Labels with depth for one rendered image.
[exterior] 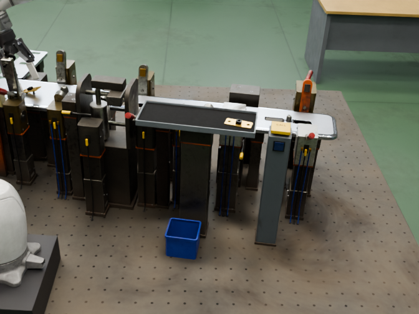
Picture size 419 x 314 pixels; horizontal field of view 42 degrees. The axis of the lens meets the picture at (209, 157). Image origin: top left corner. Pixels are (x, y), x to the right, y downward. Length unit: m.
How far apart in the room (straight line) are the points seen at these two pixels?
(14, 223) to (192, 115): 0.62
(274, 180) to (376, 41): 3.18
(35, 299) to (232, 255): 0.66
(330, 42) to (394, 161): 1.31
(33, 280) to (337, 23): 3.56
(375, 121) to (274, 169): 2.68
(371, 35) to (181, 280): 3.39
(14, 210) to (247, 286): 0.75
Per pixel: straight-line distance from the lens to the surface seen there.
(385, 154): 3.96
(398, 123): 4.39
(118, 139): 1.96
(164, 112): 1.72
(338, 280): 1.86
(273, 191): 1.78
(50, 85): 2.30
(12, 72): 2.03
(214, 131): 1.64
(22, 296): 1.64
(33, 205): 2.13
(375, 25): 4.76
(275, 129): 1.67
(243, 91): 2.18
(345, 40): 4.74
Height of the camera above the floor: 1.99
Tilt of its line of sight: 33 degrees down
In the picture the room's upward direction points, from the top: 3 degrees clockwise
